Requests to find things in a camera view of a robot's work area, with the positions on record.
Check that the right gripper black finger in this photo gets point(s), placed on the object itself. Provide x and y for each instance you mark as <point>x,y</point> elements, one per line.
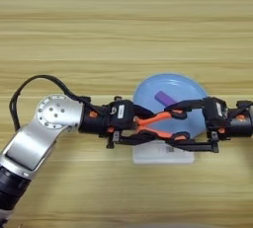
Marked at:
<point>187,105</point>
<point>194,146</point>

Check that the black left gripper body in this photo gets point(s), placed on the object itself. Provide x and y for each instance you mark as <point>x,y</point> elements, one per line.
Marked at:
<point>95,120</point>

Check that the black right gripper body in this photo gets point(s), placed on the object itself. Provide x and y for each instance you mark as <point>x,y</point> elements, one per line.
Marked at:
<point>240,123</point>

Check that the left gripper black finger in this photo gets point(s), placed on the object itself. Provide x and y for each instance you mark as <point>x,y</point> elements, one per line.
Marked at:
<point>141,113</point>
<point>138,138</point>

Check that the orange black needle-nose pliers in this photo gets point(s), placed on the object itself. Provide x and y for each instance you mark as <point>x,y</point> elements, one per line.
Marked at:
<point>154,118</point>

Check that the purple rectangular block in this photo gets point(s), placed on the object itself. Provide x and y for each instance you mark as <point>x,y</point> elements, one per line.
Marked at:
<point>163,97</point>

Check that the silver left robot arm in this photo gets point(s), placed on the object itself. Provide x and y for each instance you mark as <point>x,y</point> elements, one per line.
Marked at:
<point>33,143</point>

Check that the light blue round plate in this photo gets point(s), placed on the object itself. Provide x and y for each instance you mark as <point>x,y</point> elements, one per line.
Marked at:
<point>148,93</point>

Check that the white rectangular device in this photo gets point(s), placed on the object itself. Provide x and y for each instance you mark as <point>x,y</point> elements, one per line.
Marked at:
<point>148,156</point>

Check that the left gripper small black box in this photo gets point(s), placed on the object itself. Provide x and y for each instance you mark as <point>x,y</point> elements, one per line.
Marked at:
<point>120,113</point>

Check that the gripper small black box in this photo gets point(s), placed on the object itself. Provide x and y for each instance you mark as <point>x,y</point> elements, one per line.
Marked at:
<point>214,110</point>
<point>120,113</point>

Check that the right gripper small black box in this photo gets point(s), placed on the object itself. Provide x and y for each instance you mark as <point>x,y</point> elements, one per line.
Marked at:
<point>214,110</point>

